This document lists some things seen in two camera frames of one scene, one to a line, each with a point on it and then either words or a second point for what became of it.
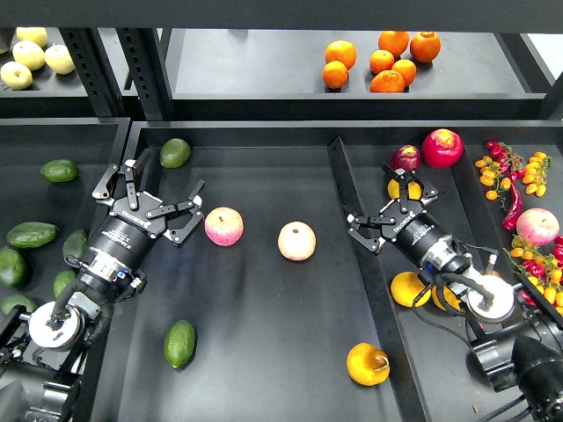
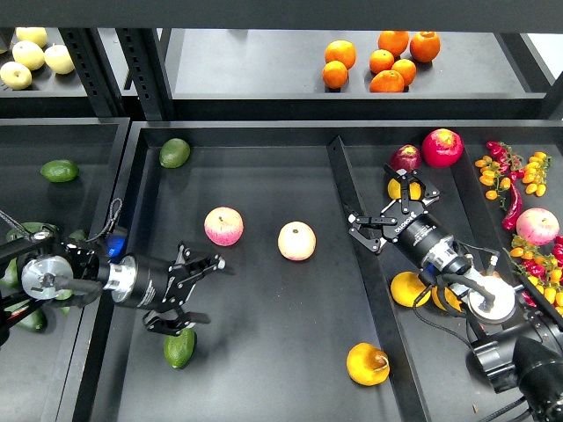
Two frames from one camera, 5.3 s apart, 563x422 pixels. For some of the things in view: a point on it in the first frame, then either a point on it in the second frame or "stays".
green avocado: [179, 343] stays
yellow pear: [367, 365] stays
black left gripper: [125, 232] to [162, 287]
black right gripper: [412, 228] stays
